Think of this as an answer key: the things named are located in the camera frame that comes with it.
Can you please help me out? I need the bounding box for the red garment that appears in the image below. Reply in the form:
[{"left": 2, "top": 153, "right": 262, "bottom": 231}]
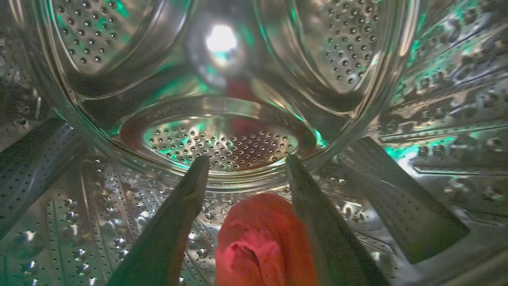
[{"left": 215, "top": 193, "right": 319, "bottom": 286}]

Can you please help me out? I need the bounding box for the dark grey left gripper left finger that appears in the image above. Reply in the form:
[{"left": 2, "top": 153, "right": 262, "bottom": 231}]
[{"left": 106, "top": 155, "right": 210, "bottom": 286}]

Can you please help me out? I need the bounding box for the white washing machine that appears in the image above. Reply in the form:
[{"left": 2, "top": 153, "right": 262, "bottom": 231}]
[{"left": 0, "top": 0, "right": 508, "bottom": 286}]

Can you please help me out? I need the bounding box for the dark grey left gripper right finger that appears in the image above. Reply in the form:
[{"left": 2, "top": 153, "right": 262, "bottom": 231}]
[{"left": 285, "top": 154, "right": 391, "bottom": 286}]

